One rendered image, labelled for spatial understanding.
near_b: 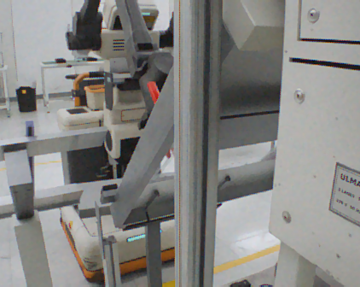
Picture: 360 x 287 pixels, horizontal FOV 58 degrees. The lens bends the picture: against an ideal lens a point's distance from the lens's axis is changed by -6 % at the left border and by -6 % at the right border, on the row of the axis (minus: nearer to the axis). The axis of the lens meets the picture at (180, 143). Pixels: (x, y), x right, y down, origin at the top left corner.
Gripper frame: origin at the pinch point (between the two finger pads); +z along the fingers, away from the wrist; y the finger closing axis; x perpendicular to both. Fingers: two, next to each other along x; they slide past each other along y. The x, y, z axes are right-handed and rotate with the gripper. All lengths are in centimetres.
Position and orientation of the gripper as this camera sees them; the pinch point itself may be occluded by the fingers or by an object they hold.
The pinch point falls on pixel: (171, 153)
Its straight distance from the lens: 77.1
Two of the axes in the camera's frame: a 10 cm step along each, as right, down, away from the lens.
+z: 2.8, 9.1, -3.0
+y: 8.9, -1.3, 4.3
